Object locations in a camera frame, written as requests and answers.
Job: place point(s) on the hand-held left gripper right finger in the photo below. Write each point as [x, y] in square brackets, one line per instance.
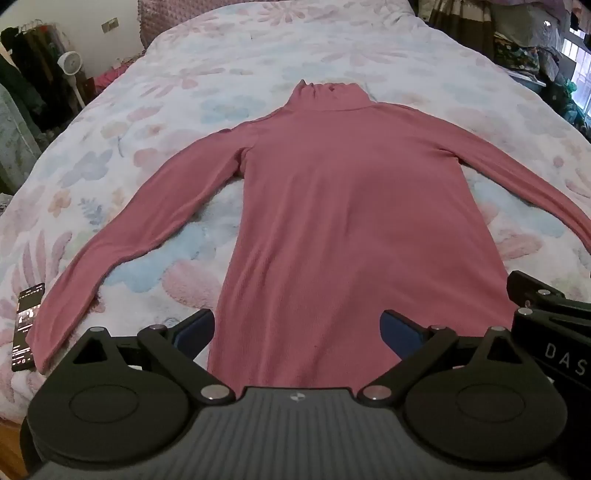
[399, 332]

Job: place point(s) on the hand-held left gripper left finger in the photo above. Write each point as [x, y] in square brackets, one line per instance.
[196, 330]

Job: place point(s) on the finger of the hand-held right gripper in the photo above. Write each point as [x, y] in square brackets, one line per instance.
[531, 318]
[554, 295]

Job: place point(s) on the pink turtleneck sweater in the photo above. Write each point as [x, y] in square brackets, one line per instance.
[346, 207]

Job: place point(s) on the pile of clothes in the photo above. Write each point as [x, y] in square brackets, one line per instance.
[526, 50]

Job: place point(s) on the rack of dark clothes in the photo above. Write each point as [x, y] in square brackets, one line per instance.
[32, 69]

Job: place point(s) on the black smartphone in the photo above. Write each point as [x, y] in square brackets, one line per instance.
[27, 327]

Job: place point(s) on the window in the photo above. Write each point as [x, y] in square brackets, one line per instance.
[577, 48]

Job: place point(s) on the floral fleece blanket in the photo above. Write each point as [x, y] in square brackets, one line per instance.
[184, 69]

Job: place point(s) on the pink cloth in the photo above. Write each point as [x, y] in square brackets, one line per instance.
[111, 76]

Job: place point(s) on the white standing fan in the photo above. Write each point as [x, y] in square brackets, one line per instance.
[70, 62]

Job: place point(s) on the pink textured pillow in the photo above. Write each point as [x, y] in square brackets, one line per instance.
[194, 11]

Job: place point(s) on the wall outlet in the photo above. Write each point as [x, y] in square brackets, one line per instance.
[110, 25]

